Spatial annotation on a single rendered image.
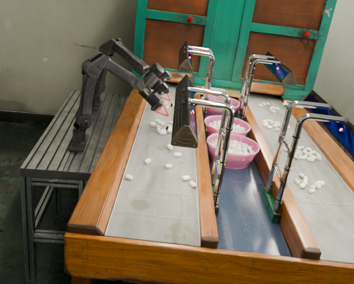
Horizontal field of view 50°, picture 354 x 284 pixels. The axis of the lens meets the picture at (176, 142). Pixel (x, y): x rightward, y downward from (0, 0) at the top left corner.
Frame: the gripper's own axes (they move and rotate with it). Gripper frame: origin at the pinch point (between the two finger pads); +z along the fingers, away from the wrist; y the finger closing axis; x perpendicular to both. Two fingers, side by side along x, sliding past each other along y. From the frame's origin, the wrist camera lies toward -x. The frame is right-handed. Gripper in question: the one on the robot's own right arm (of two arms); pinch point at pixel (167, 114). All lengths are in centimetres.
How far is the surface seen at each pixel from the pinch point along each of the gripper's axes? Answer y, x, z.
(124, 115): 4.9, 19.0, -14.7
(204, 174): -54, -8, 17
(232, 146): -15.6, -17.1, 31.2
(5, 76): 154, 128, -96
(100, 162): -54, 20, -16
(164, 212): -81, 3, 7
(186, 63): 6.2, -25.0, -12.5
